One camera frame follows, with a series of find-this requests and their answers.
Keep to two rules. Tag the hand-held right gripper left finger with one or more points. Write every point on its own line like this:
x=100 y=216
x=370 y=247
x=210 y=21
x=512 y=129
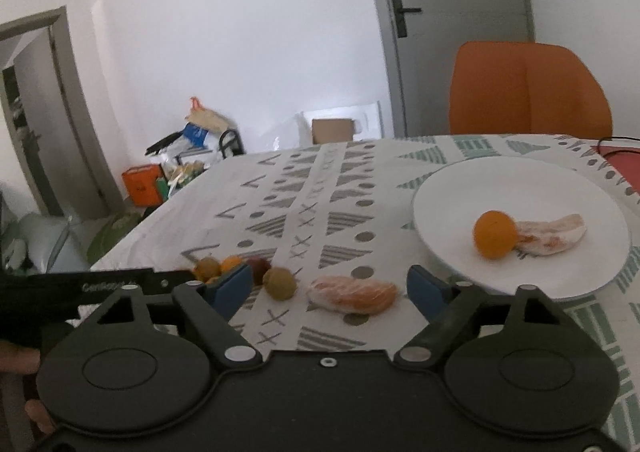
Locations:
x=232 y=284

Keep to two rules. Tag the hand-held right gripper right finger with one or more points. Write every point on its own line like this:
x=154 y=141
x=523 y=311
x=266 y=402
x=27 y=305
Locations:
x=422 y=287

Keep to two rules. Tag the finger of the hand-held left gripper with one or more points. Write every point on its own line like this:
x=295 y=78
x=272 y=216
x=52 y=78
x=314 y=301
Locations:
x=172 y=279

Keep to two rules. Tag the small orange kumquat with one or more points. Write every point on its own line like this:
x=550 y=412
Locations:
x=231 y=263

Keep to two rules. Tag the brown longan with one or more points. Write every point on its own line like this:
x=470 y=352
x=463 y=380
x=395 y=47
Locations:
x=206 y=268
x=280 y=283

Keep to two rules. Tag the dark red round fruit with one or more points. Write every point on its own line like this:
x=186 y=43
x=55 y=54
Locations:
x=259 y=267

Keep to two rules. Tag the peeled pomelo segment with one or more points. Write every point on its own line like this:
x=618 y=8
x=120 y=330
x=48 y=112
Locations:
x=350 y=294
x=550 y=234

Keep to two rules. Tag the white round plate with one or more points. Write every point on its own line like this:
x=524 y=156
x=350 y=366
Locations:
x=500 y=192

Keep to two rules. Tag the person's left hand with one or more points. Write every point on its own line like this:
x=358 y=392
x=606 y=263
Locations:
x=17 y=357

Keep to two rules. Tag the pale blue pillow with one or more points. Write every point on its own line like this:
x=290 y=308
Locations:
x=40 y=242

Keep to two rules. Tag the green cushion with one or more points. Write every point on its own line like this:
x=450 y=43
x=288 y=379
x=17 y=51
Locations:
x=112 y=234

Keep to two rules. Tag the round orange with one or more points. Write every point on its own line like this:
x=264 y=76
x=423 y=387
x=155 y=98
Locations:
x=495 y=234

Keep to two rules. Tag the orange box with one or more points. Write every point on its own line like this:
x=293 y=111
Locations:
x=142 y=184

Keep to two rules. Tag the pack of snacks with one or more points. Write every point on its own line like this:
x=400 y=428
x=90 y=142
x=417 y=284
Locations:
x=185 y=175

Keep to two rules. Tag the patterned white tablecloth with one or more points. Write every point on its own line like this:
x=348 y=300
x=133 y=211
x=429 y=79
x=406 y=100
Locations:
x=310 y=182

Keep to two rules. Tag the black folded umbrella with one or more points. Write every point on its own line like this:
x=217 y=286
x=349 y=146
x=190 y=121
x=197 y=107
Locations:
x=162 y=143

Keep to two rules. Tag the blue and white bag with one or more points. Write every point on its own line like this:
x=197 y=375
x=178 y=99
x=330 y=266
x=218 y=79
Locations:
x=196 y=135

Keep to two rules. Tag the clear plastic bag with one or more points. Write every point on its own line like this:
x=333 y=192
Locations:
x=295 y=132

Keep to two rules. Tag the brown paper bag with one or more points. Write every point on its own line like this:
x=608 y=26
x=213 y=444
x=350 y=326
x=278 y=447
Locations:
x=207 y=118

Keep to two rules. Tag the white foam board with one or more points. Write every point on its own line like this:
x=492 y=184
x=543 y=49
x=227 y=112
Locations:
x=367 y=117

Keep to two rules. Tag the brown cardboard box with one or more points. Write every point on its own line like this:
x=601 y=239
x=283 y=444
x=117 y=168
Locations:
x=332 y=131

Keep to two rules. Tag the orange chair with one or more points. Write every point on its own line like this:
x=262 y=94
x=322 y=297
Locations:
x=525 y=92

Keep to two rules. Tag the red printed mat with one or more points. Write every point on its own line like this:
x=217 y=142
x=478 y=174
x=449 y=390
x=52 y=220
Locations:
x=625 y=162

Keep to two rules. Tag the grey door frame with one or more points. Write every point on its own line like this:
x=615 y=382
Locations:
x=75 y=107

